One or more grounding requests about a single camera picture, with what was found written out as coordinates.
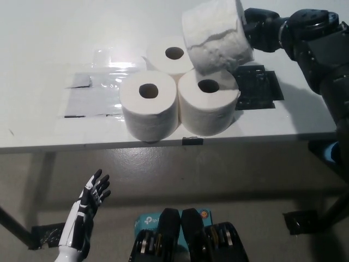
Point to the black tape square on table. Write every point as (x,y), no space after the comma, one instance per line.
(259,87)

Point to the teal cardboard router box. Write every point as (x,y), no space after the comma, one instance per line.
(145,219)

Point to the clear tape over grey patch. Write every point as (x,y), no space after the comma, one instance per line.
(92,101)

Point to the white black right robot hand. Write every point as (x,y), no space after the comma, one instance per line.
(264,30)

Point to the black table leg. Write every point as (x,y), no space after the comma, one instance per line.
(334,210)
(13,221)

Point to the smooth white toilet paper roll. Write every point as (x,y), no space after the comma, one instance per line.
(150,117)
(207,114)
(169,68)

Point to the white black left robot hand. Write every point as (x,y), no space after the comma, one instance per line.
(80,215)

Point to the blue round object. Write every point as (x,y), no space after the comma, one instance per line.
(331,154)

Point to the black floor tape patch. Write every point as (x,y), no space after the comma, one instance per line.
(45,236)
(302,222)

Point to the wrinkled white toilet paper roll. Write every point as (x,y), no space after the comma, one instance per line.
(215,27)

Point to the small black tape strip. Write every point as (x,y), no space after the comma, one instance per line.
(192,140)

